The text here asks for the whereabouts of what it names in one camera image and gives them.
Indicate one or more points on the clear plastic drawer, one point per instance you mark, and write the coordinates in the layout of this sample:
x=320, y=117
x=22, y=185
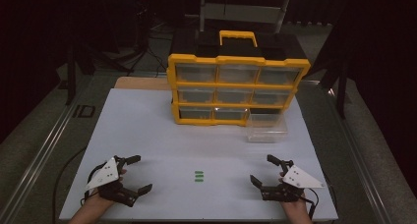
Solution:
x=267, y=132

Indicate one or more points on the grey metal stand frame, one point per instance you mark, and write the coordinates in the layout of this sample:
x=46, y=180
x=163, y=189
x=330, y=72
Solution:
x=242, y=12

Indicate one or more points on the person's right hand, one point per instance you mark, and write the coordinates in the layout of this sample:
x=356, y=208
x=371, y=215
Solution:
x=296, y=207

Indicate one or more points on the metal rail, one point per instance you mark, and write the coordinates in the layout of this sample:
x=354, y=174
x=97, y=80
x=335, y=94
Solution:
x=360, y=158
x=39, y=158

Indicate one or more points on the person's left hand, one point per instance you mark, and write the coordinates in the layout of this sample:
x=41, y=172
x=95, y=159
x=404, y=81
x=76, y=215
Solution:
x=96, y=202

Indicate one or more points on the white table cover sheet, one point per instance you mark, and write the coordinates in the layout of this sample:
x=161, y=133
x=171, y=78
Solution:
x=164, y=145

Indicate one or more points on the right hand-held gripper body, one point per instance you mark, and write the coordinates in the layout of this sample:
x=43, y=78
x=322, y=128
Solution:
x=300, y=179

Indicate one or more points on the yellow black organizer cabinet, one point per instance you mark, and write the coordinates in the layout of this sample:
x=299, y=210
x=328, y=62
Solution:
x=237, y=58

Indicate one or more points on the black stand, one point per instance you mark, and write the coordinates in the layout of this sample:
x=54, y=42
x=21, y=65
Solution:
x=70, y=80
x=342, y=93

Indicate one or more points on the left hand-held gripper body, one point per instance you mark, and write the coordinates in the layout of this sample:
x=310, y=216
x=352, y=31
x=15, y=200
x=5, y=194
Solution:
x=106, y=176

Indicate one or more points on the grid of clear cabinet drawers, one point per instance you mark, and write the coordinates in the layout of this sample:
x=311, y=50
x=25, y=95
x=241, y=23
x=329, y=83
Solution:
x=196, y=73

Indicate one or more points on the green plastic wall plug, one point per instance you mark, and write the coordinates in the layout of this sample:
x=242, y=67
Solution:
x=199, y=176
x=199, y=172
x=199, y=180

